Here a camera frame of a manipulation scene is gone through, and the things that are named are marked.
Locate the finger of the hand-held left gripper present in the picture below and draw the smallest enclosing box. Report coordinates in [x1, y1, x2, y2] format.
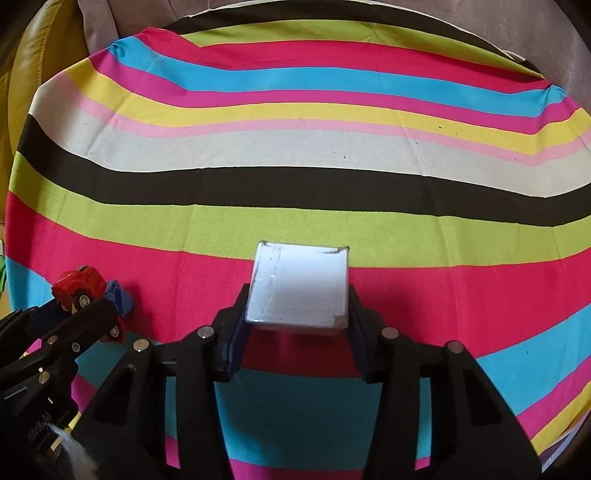
[23, 299, 120, 370]
[0, 302, 70, 340]

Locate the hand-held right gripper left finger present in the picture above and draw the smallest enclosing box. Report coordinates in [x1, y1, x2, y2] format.
[74, 284, 252, 480]

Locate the white fluffy cloth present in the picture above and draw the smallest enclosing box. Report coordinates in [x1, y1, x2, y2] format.
[48, 425, 98, 476]

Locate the small white cube box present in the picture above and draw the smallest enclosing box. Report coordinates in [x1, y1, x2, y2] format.
[245, 240, 350, 337]

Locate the colourful striped cloth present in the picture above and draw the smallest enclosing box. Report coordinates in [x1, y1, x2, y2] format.
[2, 11, 591, 472]

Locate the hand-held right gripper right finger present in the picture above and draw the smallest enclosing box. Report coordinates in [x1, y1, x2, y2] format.
[346, 285, 543, 480]

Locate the yellow leather sofa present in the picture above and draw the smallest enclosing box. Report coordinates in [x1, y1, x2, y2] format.
[0, 0, 90, 315]

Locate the red and blue toy car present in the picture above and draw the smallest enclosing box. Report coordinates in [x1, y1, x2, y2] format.
[51, 264, 136, 344]

